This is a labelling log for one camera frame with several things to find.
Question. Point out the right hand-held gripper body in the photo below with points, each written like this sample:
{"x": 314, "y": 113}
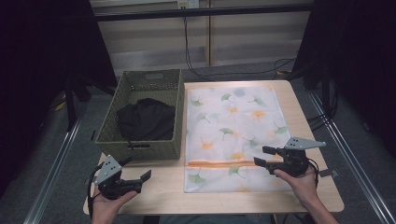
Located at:
{"x": 294, "y": 160}

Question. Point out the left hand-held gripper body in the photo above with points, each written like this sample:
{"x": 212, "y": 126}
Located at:
{"x": 108, "y": 170}

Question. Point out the green woven basket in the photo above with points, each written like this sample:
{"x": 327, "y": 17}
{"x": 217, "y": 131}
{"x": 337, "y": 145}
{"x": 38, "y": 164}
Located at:
{"x": 137, "y": 151}

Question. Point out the black cloth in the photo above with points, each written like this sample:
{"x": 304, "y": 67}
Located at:
{"x": 146, "y": 119}

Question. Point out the white leaf-print mesh bag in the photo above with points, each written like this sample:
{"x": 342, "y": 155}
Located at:
{"x": 230, "y": 124}

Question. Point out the person's right hand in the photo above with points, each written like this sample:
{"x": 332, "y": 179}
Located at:
{"x": 303, "y": 186}

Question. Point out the person's left hand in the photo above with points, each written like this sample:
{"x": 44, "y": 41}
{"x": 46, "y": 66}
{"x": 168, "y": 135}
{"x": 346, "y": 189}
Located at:
{"x": 106, "y": 210}

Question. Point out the person's trousers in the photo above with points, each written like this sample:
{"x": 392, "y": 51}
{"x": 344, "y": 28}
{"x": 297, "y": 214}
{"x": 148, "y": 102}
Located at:
{"x": 211, "y": 219}

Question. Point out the black metal stand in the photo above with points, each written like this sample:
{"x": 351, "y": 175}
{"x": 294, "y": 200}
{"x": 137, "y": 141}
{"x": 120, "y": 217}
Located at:
{"x": 70, "y": 102}

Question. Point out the black curtain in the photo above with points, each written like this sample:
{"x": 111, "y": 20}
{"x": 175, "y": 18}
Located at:
{"x": 37, "y": 62}
{"x": 358, "y": 62}

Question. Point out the black horizontal bar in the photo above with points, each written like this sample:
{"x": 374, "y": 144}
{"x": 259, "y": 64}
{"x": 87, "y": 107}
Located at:
{"x": 202, "y": 12}

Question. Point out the metal floor rail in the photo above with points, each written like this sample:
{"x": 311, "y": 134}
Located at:
{"x": 53, "y": 169}
{"x": 351, "y": 155}

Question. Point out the white wall outlet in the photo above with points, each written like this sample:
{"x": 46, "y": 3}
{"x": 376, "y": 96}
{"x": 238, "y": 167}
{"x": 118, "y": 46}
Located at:
{"x": 188, "y": 3}

